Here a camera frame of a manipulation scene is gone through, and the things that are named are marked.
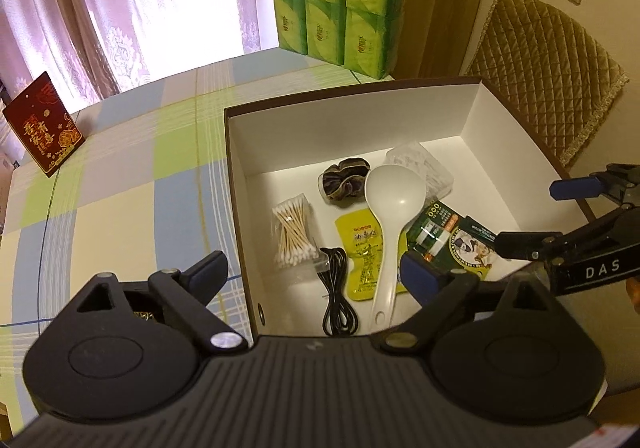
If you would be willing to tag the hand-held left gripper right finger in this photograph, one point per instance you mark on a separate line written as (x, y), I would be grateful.
(419, 278)

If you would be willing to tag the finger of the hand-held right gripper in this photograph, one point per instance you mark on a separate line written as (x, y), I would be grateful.
(520, 244)
(575, 188)

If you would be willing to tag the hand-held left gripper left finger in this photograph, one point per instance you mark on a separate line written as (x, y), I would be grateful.
(207, 273)

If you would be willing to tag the dark green printed packet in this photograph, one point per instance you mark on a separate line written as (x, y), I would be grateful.
(472, 250)

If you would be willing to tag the green battery pack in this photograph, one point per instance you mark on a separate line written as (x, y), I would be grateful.
(435, 230)

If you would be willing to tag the yellow sachet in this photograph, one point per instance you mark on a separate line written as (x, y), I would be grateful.
(362, 248)

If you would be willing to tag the brown cardboard box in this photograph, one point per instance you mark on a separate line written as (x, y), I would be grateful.
(240, 208)

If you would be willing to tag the white plastic spoon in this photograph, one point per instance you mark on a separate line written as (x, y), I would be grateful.
(392, 198)

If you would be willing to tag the bag of cotton swabs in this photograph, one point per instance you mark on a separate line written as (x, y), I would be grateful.
(295, 233)

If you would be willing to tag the clear bag of white items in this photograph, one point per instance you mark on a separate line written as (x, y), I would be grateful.
(425, 165)

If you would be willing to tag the brown velvet scrunchie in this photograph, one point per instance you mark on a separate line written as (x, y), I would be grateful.
(344, 180)

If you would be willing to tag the desktop with checked tablecloth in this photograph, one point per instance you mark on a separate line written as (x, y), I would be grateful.
(125, 188)

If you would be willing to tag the chair with quilted cover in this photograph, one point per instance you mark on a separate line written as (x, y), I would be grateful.
(545, 73)

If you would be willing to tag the red printed gift box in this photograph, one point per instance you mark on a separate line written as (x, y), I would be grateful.
(45, 128)

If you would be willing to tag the pink lace curtain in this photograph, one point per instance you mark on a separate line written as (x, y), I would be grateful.
(125, 3)

